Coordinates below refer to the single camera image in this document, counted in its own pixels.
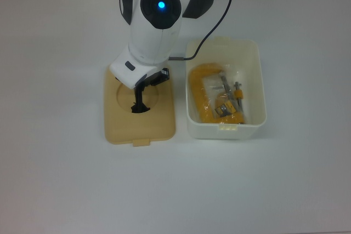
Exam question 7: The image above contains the black folding lid handle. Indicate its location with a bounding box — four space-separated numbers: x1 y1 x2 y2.
130 82 152 115

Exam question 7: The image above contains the yellow C-clamp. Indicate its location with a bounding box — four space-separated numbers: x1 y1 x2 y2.
188 63 246 125

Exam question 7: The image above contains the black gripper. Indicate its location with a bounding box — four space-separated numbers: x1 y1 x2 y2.
137 67 170 90

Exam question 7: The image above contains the tan plastic case lid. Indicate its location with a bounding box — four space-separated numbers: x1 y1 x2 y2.
104 65 177 147

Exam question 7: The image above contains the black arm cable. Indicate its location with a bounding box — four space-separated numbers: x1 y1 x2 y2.
167 0 234 62

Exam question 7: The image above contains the steel screw with orange collar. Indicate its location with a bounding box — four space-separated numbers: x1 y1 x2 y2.
233 81 246 115

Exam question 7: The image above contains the white plastic tool case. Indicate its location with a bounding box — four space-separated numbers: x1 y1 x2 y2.
184 36 268 141

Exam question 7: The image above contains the clear plastic bag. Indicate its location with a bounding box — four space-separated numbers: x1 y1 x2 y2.
189 62 256 125

